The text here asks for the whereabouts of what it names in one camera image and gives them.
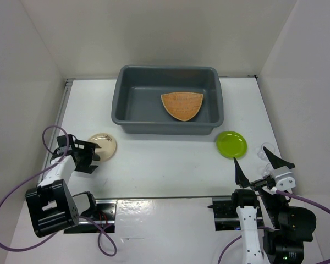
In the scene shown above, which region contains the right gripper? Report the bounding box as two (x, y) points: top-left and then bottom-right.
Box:
(233, 144), (296, 227)

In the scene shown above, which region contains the cream ceramic plate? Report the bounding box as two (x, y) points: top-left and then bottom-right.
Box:
(88, 133), (117, 162)

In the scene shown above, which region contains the orange woven triangular basket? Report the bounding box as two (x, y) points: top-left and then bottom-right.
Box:
(161, 92), (204, 122)

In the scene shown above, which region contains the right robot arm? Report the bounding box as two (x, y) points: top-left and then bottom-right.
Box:
(230, 147), (316, 263)

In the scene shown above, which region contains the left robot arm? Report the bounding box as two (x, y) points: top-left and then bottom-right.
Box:
(25, 135), (100, 238)

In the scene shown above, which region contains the grey plastic bin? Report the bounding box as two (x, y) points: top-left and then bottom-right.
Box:
(111, 65), (224, 135)

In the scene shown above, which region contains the clear plastic cup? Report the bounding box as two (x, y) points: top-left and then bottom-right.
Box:
(257, 142), (276, 176)

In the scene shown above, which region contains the green plastic plate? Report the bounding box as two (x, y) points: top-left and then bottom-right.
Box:
(216, 131), (248, 158)

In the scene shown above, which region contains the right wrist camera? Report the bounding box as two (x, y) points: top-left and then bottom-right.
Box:
(271, 166), (296, 191)

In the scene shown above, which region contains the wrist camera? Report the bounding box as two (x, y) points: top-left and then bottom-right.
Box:
(271, 166), (296, 191)
(53, 134), (76, 155)

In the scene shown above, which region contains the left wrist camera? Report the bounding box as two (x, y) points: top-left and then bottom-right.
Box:
(53, 134), (76, 155)

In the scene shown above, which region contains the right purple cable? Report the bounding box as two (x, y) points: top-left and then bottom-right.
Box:
(218, 191), (330, 264)

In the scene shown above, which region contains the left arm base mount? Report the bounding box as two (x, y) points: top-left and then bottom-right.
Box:
(63, 199), (117, 234)

